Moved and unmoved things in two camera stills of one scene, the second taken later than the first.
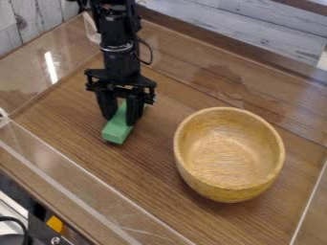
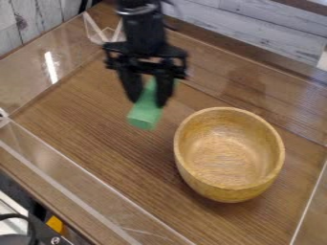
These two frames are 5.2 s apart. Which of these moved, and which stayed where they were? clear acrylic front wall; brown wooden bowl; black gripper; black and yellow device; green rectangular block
Moved: green rectangular block; black gripper
Stayed: brown wooden bowl; black and yellow device; clear acrylic front wall
